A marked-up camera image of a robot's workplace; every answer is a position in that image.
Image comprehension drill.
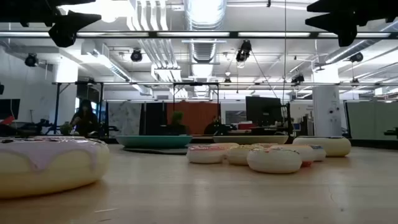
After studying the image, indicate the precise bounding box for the large lilac iced donut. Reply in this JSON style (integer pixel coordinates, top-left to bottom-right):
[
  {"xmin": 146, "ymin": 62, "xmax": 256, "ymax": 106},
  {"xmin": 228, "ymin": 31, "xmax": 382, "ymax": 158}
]
[{"xmin": 0, "ymin": 136, "xmax": 111, "ymax": 200}]

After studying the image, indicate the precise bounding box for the beige plate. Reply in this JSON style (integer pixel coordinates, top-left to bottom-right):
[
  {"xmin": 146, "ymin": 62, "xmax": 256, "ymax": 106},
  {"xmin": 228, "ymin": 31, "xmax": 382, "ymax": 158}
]
[{"xmin": 212, "ymin": 134, "xmax": 289, "ymax": 145}]

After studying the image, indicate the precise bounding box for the grey patterned partition panel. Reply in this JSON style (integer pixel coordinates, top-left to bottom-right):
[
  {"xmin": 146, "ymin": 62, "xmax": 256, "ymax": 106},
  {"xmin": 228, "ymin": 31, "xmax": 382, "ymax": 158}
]
[{"xmin": 107, "ymin": 101, "xmax": 142, "ymax": 138}]

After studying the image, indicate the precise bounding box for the teal plate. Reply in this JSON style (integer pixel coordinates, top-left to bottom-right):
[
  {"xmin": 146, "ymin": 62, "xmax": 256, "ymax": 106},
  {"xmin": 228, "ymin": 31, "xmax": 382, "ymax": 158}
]
[{"xmin": 115, "ymin": 134, "xmax": 193, "ymax": 149}]

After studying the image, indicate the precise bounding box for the small white chocolate-drizzled donut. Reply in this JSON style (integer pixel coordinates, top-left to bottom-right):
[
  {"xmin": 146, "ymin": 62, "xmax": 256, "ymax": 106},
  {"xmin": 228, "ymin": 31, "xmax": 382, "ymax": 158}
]
[{"xmin": 246, "ymin": 147, "xmax": 303, "ymax": 174}]

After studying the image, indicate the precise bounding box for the thin hanging cable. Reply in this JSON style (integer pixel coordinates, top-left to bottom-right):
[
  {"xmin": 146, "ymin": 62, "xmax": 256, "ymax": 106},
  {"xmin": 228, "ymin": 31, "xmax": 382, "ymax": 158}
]
[
  {"xmin": 250, "ymin": 50, "xmax": 279, "ymax": 100},
  {"xmin": 282, "ymin": 0, "xmax": 287, "ymax": 105}
]

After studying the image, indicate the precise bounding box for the black desk equipment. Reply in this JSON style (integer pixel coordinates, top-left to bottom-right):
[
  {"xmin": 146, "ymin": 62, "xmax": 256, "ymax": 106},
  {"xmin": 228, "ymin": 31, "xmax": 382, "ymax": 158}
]
[
  {"xmin": 17, "ymin": 118, "xmax": 55, "ymax": 136},
  {"xmin": 383, "ymin": 126, "xmax": 398, "ymax": 139}
]

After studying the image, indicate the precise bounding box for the green potted plant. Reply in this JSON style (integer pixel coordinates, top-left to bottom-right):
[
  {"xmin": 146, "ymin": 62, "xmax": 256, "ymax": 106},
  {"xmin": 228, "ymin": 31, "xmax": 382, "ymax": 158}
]
[{"xmin": 167, "ymin": 110, "xmax": 189, "ymax": 136}]

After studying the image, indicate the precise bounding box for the large chocolate iced donut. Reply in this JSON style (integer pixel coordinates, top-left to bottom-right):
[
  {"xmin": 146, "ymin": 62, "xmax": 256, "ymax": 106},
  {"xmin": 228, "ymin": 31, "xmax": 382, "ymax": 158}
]
[{"xmin": 292, "ymin": 136, "xmax": 352, "ymax": 157}]

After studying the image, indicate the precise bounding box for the red box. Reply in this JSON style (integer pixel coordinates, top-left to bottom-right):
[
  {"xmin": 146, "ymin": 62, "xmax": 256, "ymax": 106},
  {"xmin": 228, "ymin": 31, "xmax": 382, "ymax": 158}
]
[{"xmin": 237, "ymin": 122, "xmax": 258, "ymax": 131}]

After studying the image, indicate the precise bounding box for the black partition panel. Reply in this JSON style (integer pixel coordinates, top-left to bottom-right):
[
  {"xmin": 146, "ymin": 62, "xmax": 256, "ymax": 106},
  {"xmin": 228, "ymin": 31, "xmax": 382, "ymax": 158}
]
[{"xmin": 139, "ymin": 101, "xmax": 168, "ymax": 136}]

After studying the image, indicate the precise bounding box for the small blue iced donut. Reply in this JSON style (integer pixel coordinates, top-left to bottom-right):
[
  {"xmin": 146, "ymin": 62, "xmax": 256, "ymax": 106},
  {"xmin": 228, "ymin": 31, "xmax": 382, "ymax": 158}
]
[{"xmin": 309, "ymin": 144, "xmax": 327, "ymax": 162}]

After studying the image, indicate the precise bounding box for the grey-green partition panel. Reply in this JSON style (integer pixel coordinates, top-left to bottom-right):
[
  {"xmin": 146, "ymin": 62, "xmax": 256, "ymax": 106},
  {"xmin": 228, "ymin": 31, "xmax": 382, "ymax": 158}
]
[{"xmin": 345, "ymin": 100, "xmax": 398, "ymax": 140}]

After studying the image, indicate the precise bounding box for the orange partition panel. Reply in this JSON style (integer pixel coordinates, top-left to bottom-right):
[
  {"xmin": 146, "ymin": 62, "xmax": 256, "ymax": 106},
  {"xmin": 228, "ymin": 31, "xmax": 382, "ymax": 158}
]
[{"xmin": 165, "ymin": 101, "xmax": 221, "ymax": 135}]

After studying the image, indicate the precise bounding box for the black wall screen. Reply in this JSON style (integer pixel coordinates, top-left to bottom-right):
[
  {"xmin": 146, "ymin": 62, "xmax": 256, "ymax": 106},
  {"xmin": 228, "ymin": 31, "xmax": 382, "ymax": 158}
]
[{"xmin": 0, "ymin": 98, "xmax": 21, "ymax": 121}]

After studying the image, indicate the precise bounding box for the small yellow iced donut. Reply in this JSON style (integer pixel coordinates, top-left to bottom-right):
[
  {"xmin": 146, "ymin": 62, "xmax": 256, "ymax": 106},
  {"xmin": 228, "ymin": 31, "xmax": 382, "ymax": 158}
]
[{"xmin": 226, "ymin": 145, "xmax": 265, "ymax": 166}]

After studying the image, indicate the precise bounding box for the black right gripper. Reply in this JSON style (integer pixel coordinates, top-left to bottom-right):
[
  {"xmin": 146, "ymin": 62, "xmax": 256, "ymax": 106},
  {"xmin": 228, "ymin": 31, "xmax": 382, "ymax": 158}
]
[{"xmin": 305, "ymin": 0, "xmax": 398, "ymax": 47}]

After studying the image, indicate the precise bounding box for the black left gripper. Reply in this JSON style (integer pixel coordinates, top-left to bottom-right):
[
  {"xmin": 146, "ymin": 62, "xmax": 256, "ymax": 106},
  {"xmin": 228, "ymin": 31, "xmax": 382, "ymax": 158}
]
[{"xmin": 0, "ymin": 0, "xmax": 103, "ymax": 48}]

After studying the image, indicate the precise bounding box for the black monitor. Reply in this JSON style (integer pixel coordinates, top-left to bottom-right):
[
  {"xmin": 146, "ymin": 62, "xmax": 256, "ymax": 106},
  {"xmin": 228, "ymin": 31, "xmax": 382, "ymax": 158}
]
[{"xmin": 244, "ymin": 95, "xmax": 283, "ymax": 127}]

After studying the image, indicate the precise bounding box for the white pillar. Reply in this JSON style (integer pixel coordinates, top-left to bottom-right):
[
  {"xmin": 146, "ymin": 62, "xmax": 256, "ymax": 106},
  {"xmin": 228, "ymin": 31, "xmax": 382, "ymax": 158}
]
[{"xmin": 312, "ymin": 67, "xmax": 342, "ymax": 138}]

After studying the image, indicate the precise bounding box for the small green plant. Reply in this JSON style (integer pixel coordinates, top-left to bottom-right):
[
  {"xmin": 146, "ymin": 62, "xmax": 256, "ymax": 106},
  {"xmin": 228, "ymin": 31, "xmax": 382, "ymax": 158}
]
[{"xmin": 59, "ymin": 121, "xmax": 74, "ymax": 136}]

